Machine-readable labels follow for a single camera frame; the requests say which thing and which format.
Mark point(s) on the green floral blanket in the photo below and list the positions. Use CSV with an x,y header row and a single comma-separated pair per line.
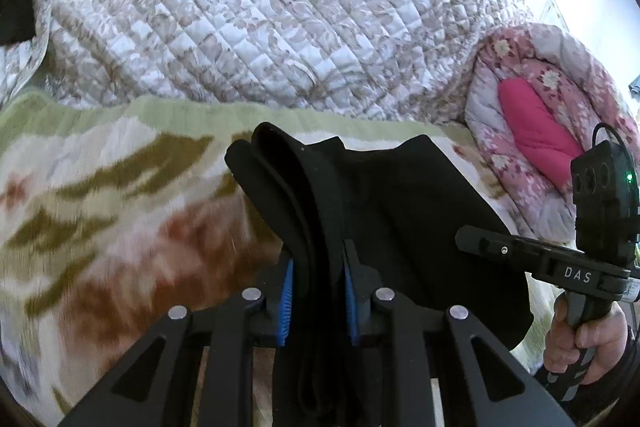
x,y
110,217

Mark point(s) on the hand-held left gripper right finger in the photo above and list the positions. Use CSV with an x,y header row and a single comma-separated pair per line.
x,y
351,307

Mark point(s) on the black pants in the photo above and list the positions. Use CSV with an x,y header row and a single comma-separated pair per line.
x,y
400,217

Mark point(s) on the pink floral quilt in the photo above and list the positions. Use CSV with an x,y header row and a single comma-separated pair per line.
x,y
535,77

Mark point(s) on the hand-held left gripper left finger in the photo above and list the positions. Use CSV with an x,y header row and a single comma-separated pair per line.
x,y
286,302

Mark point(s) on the person's right hand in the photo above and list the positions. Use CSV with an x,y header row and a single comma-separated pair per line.
x,y
607,337

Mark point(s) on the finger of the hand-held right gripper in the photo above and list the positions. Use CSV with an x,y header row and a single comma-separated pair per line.
x,y
492,244

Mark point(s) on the white brown quilted bedspread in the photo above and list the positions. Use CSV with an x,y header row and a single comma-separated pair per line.
x,y
250,7

